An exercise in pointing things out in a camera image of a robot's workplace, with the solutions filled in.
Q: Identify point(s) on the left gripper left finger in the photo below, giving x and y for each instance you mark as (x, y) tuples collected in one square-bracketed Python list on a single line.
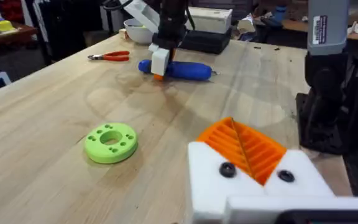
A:
[(208, 174)]

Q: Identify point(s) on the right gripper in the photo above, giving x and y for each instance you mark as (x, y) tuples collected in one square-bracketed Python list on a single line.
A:
[(170, 28)]

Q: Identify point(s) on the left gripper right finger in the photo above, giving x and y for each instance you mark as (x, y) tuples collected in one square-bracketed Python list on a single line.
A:
[(300, 174)]

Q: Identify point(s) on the blue electric screwdriver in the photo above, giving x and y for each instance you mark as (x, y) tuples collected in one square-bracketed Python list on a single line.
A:
[(188, 70)]

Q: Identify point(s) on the white bowl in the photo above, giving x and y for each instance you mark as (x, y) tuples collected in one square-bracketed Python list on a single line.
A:
[(137, 34)]

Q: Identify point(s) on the black box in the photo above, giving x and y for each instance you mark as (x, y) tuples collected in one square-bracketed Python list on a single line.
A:
[(207, 42)]

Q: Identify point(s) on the white box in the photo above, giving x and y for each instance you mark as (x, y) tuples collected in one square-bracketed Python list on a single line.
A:
[(211, 20)]

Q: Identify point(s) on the green disc with holes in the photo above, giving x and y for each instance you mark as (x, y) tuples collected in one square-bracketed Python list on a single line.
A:
[(96, 152)]

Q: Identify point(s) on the brown wooden side table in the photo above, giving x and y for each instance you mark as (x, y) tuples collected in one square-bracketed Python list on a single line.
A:
[(8, 37)]

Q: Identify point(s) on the small yellow block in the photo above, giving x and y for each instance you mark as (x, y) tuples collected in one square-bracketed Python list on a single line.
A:
[(5, 25)]

